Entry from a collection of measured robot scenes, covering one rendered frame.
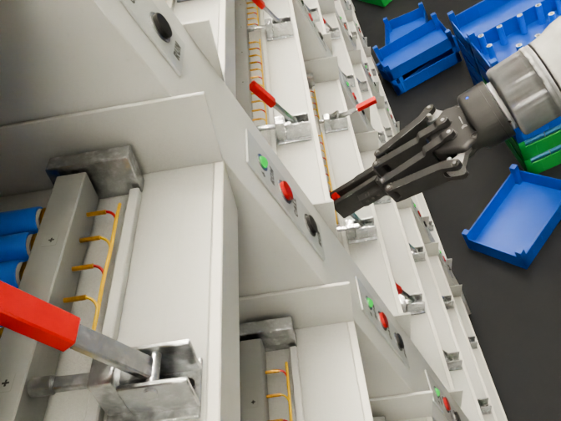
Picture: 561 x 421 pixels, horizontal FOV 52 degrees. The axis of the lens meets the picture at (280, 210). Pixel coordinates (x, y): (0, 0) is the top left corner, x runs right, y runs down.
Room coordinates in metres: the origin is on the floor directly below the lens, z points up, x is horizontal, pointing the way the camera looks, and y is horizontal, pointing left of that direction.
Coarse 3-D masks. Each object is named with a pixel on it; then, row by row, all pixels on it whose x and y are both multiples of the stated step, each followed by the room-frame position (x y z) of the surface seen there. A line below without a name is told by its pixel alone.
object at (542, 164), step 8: (512, 152) 1.36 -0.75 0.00; (560, 152) 1.19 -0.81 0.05; (520, 160) 1.28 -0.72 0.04; (528, 160) 1.22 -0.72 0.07; (544, 160) 1.21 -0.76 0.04; (552, 160) 1.20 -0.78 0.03; (560, 160) 1.19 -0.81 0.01; (528, 168) 1.23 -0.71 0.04; (536, 168) 1.22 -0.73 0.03; (544, 168) 1.21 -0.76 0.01
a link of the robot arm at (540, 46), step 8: (560, 16) 0.49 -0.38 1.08; (552, 24) 0.48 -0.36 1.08; (560, 24) 0.47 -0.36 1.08; (544, 32) 0.49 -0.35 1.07; (552, 32) 0.47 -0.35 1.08; (560, 32) 0.46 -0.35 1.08; (536, 40) 0.49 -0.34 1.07; (544, 40) 0.48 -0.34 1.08; (552, 40) 0.47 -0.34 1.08; (560, 40) 0.46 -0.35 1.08; (536, 48) 0.48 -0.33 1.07; (544, 48) 0.47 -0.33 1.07; (552, 48) 0.46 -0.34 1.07; (560, 48) 0.45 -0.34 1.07; (544, 56) 0.46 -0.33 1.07; (552, 56) 0.46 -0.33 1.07; (560, 56) 0.45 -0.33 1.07; (544, 64) 0.46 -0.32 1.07; (552, 64) 0.45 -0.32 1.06; (560, 64) 0.44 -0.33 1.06; (552, 72) 0.45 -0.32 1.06; (560, 72) 0.44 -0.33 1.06; (560, 80) 0.44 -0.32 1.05; (560, 88) 0.44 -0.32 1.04
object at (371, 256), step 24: (312, 72) 0.98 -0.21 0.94; (336, 72) 0.96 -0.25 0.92; (312, 96) 0.94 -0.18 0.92; (336, 96) 0.91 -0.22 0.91; (336, 144) 0.79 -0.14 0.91; (336, 168) 0.73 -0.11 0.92; (360, 168) 0.71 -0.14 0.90; (360, 216) 0.61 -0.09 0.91; (360, 264) 0.54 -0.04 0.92; (384, 264) 0.52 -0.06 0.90; (384, 288) 0.48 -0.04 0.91; (408, 312) 0.40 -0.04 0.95; (408, 336) 0.40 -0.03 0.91
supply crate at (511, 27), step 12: (552, 0) 1.33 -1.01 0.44; (528, 12) 1.35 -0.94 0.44; (504, 24) 1.38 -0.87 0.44; (516, 24) 1.37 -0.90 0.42; (528, 24) 1.36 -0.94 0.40; (540, 24) 1.32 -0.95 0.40; (468, 36) 1.40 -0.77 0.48; (492, 36) 1.39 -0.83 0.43; (516, 36) 1.35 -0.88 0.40; (528, 36) 1.31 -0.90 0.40; (480, 48) 1.41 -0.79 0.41; (504, 48) 1.34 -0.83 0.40; (516, 48) 1.30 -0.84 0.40; (480, 60) 1.35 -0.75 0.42; (492, 60) 1.24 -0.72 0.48
